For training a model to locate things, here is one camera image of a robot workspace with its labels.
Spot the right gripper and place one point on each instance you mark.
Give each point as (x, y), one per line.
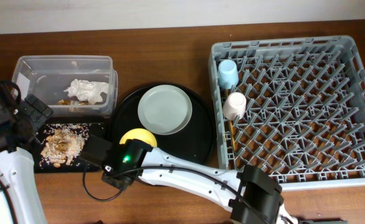
(103, 164)

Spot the food scraps pile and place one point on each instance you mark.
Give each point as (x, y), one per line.
(62, 144)

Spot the black rectangular tray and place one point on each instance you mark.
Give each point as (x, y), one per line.
(92, 130)

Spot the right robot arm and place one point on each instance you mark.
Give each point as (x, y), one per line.
(250, 195)

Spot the grey plate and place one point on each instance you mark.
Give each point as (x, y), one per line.
(164, 109)

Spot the grey dishwasher rack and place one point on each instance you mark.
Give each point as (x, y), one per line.
(304, 122)

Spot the clear plastic waste bin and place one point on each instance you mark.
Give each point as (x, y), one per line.
(47, 76)

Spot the round black serving tray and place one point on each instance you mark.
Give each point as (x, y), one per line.
(194, 143)

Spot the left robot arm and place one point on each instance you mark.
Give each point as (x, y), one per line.
(19, 198)

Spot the pink cup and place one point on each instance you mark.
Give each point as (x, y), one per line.
(234, 106)

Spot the blue cup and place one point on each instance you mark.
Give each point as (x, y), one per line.
(227, 74)

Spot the white napkin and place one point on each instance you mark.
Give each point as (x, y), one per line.
(87, 91)

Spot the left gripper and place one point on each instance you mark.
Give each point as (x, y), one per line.
(37, 109)

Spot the gold foil wrapper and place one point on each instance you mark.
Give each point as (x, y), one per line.
(72, 102)

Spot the yellow bowl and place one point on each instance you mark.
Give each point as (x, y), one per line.
(139, 134)

